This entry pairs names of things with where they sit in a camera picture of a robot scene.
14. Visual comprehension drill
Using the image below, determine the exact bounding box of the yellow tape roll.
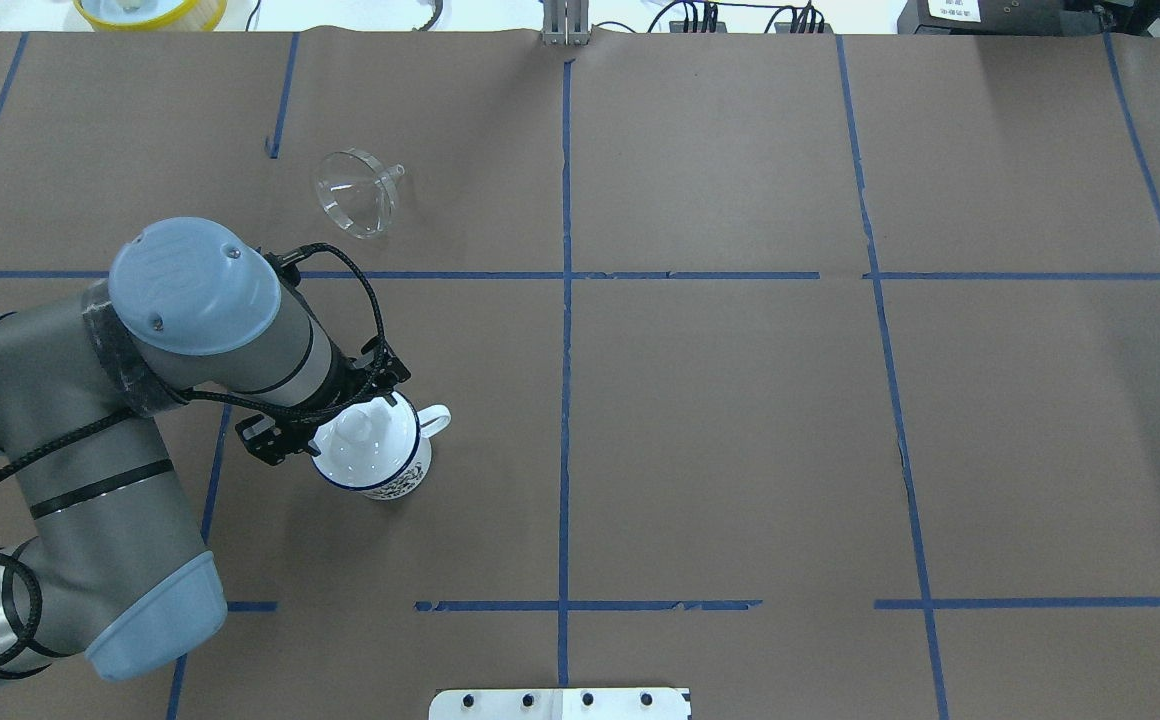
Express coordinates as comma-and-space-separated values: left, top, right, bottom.
72, 1, 229, 32

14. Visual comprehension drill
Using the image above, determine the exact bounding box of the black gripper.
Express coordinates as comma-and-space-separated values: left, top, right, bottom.
237, 340, 411, 466

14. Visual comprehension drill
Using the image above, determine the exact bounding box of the white enamel mug lid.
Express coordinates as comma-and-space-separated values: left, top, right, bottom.
312, 392, 420, 490

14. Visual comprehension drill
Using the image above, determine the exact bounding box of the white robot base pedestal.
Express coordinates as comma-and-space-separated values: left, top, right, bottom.
428, 688, 693, 719

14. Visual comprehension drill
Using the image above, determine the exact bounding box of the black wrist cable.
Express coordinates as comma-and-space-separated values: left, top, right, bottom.
0, 243, 389, 526

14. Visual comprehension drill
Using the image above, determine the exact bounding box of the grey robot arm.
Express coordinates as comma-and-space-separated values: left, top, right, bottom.
0, 217, 409, 685

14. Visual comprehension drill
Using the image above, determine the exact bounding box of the white enamel mug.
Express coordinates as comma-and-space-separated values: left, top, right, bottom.
312, 391, 452, 501

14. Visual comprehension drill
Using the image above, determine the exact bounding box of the aluminium frame post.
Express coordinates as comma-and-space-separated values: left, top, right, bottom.
541, 0, 592, 46

